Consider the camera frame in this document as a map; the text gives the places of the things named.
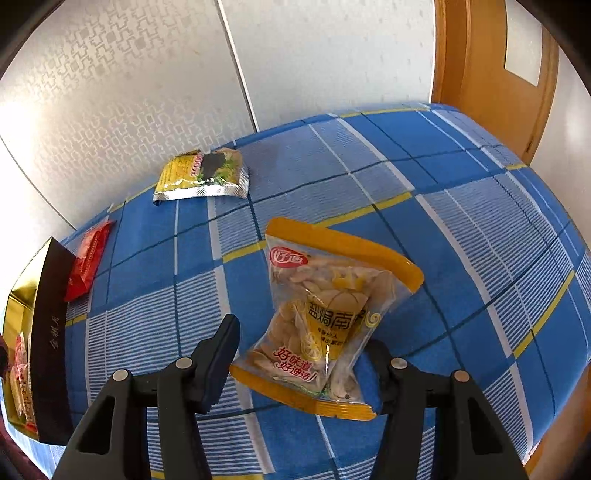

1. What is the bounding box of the orange striped snack bar packet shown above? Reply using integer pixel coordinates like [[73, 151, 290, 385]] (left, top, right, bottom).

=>
[[9, 381, 38, 435]]

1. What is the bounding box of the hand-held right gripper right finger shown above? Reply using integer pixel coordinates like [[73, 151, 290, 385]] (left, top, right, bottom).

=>
[[364, 339, 532, 480]]

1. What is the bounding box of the wooden door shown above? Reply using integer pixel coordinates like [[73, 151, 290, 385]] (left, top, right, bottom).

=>
[[431, 0, 560, 165]]

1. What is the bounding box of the yellow green snack packet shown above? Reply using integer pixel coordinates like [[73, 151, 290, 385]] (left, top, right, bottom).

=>
[[152, 148, 251, 204]]

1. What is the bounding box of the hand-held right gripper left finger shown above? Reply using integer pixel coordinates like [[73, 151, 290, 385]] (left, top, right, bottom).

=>
[[53, 314, 242, 480]]

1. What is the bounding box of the small red white candy packet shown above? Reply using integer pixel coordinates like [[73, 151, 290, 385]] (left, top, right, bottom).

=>
[[11, 335, 32, 384]]

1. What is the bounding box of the gold tin box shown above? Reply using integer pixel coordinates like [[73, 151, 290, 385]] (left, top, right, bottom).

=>
[[0, 237, 78, 446]]

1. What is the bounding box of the blue plaid bed sheet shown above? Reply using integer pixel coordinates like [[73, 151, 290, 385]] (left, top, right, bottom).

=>
[[9, 103, 591, 480]]

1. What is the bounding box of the red snack packet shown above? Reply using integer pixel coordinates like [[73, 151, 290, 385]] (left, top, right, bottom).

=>
[[63, 220, 116, 303]]

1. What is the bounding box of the orange clear seed packet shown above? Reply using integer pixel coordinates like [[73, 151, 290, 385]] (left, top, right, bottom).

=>
[[229, 217, 426, 422]]

